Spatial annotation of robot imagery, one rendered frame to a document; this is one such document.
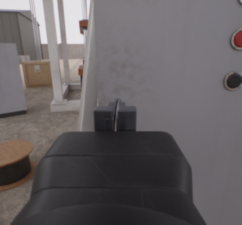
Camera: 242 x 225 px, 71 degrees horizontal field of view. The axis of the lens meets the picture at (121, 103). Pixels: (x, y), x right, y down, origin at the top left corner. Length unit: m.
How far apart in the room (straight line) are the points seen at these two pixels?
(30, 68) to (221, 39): 5.78
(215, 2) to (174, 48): 0.08
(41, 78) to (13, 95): 2.70
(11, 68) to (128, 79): 3.06
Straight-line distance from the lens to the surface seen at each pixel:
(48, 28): 3.17
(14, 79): 3.29
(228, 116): 0.33
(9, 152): 1.74
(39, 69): 5.90
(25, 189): 1.66
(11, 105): 3.36
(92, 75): 0.63
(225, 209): 0.44
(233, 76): 0.31
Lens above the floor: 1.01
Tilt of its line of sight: 17 degrees down
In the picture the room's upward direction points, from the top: straight up
